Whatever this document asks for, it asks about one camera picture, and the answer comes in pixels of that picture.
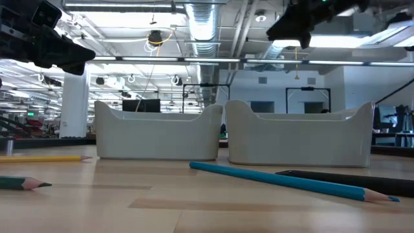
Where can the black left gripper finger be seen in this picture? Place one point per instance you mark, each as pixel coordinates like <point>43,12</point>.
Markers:
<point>68,51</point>
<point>73,69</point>

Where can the yellow pencil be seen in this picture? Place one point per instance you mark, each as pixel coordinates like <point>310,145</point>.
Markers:
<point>39,159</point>

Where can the green pencil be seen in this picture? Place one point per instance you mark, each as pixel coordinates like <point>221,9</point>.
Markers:
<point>13,182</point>

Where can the blue pencil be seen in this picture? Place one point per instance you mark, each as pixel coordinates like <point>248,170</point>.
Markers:
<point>275,179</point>

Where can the black pen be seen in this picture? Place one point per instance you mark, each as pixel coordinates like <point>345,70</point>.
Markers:
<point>355,181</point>

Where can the black ceiling dome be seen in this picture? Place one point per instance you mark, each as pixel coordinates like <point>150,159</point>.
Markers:
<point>100,81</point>

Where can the round ceiling fixture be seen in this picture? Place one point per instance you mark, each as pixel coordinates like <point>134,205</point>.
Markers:
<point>260,17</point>

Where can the white building column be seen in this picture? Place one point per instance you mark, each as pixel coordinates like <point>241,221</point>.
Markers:
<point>74,106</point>

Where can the person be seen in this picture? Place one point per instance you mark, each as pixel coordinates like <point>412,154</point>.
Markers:
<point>325,111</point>

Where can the black computer monitor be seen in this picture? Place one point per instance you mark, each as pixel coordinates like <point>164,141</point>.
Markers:
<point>145,105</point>

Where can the overhead LED light bar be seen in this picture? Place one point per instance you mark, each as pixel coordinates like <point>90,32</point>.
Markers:
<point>210,60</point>

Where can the white plastic bin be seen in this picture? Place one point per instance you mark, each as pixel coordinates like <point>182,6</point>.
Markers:
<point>297,142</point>
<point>155,139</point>

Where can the dark desk monitor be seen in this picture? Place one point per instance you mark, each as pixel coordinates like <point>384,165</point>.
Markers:
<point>388,115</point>

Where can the silver ventilation duct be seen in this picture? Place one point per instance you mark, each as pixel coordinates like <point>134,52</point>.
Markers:
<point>202,26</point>

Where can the silver metal post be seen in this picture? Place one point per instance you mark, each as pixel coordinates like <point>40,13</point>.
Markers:
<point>9,147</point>

